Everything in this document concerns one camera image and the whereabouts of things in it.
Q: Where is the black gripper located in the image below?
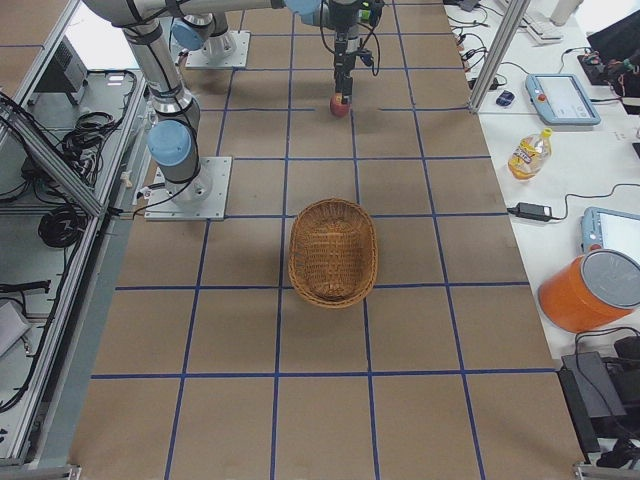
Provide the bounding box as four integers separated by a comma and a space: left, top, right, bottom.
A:
331, 19, 360, 103

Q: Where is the red yellow apple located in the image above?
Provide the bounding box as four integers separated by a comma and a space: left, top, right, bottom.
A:
329, 93, 351, 118

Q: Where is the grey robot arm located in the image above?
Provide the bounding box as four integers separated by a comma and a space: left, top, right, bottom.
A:
85, 1, 319, 221
168, 1, 374, 118

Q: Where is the woven wicker basket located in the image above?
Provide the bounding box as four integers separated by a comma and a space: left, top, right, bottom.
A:
288, 198, 378, 309

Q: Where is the dark blue checkered pouch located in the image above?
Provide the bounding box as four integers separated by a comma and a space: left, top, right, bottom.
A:
495, 90, 515, 107

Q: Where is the orange juice bottle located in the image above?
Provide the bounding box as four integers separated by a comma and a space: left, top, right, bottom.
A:
507, 127, 553, 181

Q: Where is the blue teach pendant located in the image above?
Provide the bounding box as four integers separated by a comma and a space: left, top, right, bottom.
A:
525, 74, 601, 126
581, 207, 640, 262

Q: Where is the black power adapter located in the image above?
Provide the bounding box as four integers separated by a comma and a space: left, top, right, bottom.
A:
514, 202, 553, 222

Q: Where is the orange cylindrical container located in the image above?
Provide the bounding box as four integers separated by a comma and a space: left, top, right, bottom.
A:
538, 249, 639, 333

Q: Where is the black electronics box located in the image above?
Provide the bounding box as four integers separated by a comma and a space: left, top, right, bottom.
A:
557, 352, 627, 456

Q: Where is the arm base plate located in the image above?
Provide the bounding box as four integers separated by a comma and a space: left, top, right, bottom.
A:
185, 30, 251, 70
143, 156, 232, 221

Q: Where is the aluminium frame post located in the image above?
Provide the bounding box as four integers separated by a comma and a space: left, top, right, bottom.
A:
468, 0, 530, 114

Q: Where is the coiled black cable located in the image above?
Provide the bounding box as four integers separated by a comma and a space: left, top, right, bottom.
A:
38, 205, 87, 249

